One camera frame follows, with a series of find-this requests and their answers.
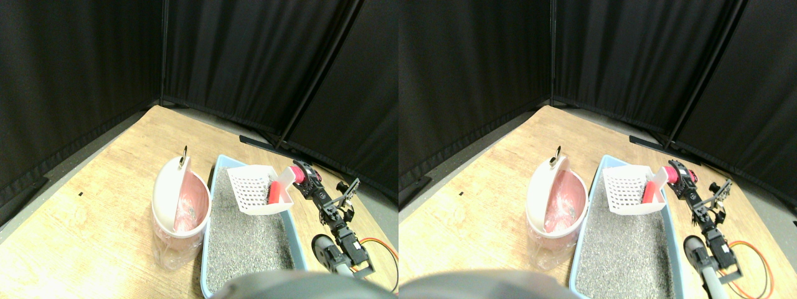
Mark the white bin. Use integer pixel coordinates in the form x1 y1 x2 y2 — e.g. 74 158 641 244
151 146 212 271
526 146 589 270

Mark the orange wire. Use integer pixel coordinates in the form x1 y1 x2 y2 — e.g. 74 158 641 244
727 240 775 299
356 237 399 293

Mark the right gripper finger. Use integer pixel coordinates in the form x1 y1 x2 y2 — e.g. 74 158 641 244
291 160 319 186
667 159 693 185

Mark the blue litter tray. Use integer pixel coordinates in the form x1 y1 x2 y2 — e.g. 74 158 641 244
569 154 686 299
200 154 309 298

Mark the white scoop with red handle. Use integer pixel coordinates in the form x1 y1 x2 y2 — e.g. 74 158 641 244
227 163 307 216
602 163 679 216

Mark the black curtain stand foot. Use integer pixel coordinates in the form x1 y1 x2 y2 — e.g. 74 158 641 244
629 135 682 154
239 135 293 154

